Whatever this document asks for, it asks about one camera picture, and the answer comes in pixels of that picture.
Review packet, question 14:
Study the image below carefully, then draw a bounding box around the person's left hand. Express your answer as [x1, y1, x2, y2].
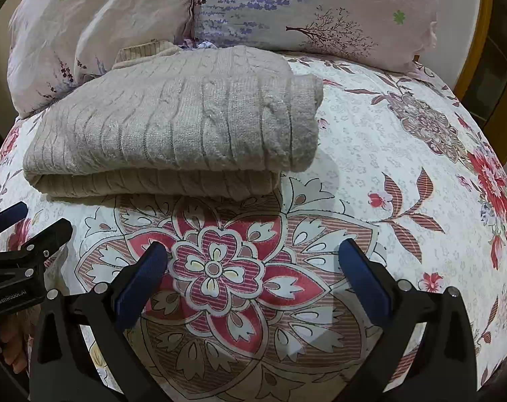
[0, 312, 31, 370]

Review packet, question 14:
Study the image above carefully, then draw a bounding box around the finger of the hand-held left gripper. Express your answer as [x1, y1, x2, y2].
[0, 201, 29, 235]
[0, 218, 74, 278]

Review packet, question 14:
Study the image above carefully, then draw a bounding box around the beige cable knit sweater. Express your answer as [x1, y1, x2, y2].
[22, 40, 324, 200]

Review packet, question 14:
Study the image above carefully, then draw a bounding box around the pink floral pillow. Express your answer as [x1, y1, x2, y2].
[6, 0, 198, 120]

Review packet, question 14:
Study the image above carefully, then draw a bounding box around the white floral bedsheet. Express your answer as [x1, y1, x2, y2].
[0, 49, 507, 402]

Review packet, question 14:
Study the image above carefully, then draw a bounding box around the yellow wooden bed frame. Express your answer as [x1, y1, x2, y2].
[452, 0, 507, 166]

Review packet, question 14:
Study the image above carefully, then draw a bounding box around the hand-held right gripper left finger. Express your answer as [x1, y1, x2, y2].
[28, 241, 169, 402]

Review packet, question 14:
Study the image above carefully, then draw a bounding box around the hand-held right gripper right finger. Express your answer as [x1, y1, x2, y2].
[338, 238, 479, 402]

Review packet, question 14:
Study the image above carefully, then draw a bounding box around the lavender print pillow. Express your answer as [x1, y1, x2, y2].
[192, 0, 440, 74]

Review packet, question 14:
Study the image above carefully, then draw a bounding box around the small blue floral cloth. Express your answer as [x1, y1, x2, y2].
[176, 39, 221, 51]

